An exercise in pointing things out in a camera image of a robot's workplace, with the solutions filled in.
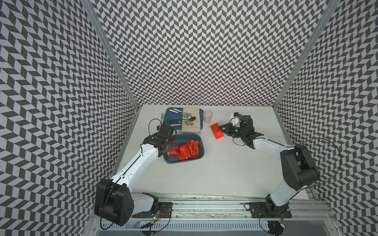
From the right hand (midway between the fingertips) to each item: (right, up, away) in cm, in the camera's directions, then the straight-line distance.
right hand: (218, 128), depth 90 cm
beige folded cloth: (-19, +12, +26) cm, 35 cm away
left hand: (-33, -11, -7) cm, 35 cm away
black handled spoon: (-17, +6, +18) cm, 26 cm away
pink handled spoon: (-20, +2, +19) cm, 27 cm away
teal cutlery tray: (-32, +8, +25) cm, 41 cm away
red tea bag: (-1, -2, -1) cm, 2 cm away
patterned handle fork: (-40, +8, +23) cm, 47 cm away
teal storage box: (-22, -11, -3) cm, 25 cm away
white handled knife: (-32, +13, +31) cm, 46 cm away
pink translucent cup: (-6, +9, +19) cm, 21 cm away
